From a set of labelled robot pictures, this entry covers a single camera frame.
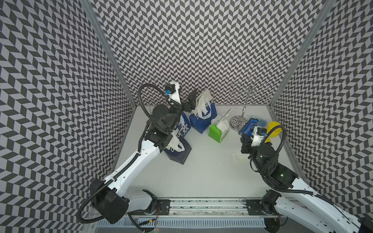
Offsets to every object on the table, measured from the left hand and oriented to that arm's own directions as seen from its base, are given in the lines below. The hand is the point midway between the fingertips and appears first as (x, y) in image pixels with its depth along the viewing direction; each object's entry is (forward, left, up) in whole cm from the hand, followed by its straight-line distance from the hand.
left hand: (189, 89), depth 63 cm
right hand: (-11, -28, -22) cm, 37 cm away
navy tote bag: (-13, +7, -31) cm, 34 cm away
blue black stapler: (-11, -27, -16) cm, 33 cm away
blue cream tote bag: (+7, +5, -37) cm, 38 cm away
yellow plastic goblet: (-3, -50, -31) cm, 59 cm away
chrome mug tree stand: (+13, -32, -41) cm, 54 cm away
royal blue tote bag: (+10, -4, -38) cm, 39 cm away
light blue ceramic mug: (+13, -50, -41) cm, 66 cm away
